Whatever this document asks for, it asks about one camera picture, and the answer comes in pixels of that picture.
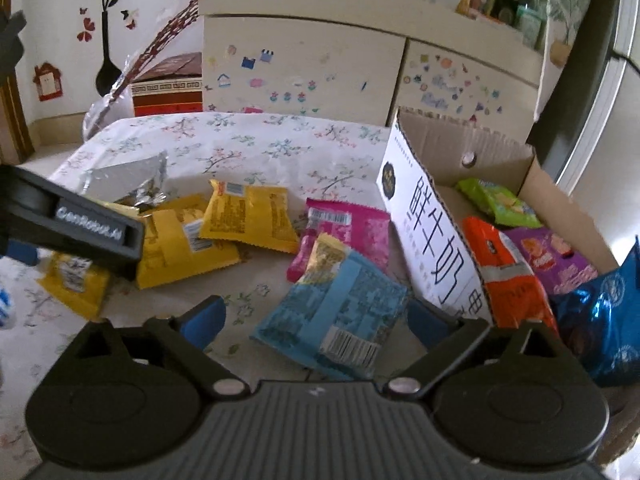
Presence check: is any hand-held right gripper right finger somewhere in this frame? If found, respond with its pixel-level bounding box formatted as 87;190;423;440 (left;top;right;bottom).
382;299;561;402

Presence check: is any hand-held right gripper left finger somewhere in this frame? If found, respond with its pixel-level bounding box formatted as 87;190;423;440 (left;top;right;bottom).
75;295;251;402

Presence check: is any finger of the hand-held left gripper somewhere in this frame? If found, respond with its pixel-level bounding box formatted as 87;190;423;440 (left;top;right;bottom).
6;241;41;266

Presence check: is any silver snack packet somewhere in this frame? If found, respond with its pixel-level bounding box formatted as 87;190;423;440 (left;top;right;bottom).
82;152;171;211

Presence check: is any large yellow snack packet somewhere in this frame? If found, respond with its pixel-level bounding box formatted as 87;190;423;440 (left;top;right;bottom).
135;195;242;291

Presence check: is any orange snack packet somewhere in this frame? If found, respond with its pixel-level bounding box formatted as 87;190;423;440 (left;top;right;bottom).
460;216;560;336

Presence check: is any light blue snack packet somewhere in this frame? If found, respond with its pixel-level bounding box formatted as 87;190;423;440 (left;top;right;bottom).
250;232;408;381

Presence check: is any pink snack packet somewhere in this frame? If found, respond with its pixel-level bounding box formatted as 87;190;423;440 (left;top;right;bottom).
286;197;392;283

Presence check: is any purple snack packet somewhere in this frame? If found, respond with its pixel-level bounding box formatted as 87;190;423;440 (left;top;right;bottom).
505;226;598;296

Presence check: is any shiny blue snack packet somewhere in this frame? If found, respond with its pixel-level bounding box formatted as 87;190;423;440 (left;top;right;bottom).
550;235;640;388

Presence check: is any cardboard box with white flap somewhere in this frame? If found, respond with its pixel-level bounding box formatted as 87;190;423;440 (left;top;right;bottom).
375;107;640;466

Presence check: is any green snack packet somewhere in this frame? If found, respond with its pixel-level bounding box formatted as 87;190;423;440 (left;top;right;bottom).
454;177;543;228

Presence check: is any red patterned box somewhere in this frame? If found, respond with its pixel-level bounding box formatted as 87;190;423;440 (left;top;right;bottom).
131;51;205;117

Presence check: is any floral tablecloth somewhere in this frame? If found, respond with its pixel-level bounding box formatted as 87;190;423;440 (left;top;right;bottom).
0;111;416;480

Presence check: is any dried branch bouquet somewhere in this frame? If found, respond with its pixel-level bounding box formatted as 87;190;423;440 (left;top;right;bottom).
82;0;211;138

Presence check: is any cream cabinet with stickers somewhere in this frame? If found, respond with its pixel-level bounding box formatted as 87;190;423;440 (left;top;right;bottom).
199;0;551;128

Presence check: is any silver refrigerator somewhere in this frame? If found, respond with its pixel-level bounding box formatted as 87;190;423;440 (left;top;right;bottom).
525;0;640;201

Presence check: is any green bottle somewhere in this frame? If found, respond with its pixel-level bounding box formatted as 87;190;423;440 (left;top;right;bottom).
515;2;547;51

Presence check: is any cloth with plant print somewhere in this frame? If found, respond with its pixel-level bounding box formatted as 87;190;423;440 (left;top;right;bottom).
531;0;608;123

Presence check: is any wooden door frame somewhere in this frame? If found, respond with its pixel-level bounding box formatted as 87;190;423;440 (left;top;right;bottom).
0;0;36;166

